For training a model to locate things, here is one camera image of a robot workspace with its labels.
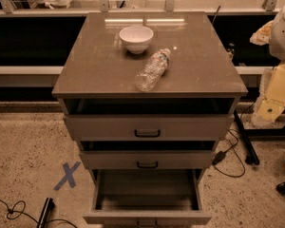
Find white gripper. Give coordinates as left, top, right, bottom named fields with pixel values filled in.
left=251, top=63, right=285, bottom=127

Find clear plastic water bottle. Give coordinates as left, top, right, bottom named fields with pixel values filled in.
left=135, top=48, right=171, bottom=92

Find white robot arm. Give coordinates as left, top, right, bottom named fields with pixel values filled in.
left=250, top=5, right=285, bottom=127

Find grey drawer cabinet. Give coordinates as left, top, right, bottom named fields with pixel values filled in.
left=53, top=12, right=247, bottom=228

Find bottom grey drawer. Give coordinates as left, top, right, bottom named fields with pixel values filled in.
left=84, top=169, right=211, bottom=228

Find grey drawer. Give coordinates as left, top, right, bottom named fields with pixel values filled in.
left=60, top=98, right=235, bottom=142
left=80, top=141, right=217, bottom=170
left=84, top=169, right=211, bottom=228

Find top grey drawer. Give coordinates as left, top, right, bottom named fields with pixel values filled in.
left=60, top=98, right=235, bottom=142

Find middle grey drawer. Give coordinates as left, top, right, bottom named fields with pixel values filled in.
left=80, top=141, right=217, bottom=170

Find black stand leg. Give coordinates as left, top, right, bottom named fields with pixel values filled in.
left=234, top=111, right=260, bottom=165

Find white ceramic bowl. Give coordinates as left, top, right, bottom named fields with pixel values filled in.
left=119, top=26, right=154, bottom=54

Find blue tape cross mark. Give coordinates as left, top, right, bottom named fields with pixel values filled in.
left=54, top=161, right=81, bottom=191

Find black device on floor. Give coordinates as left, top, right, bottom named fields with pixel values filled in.
left=36, top=198, right=55, bottom=228

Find black power adapter with cable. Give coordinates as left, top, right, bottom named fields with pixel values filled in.
left=212, top=129, right=246, bottom=179

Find black floor cable left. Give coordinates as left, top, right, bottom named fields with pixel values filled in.
left=0, top=194, right=79, bottom=228

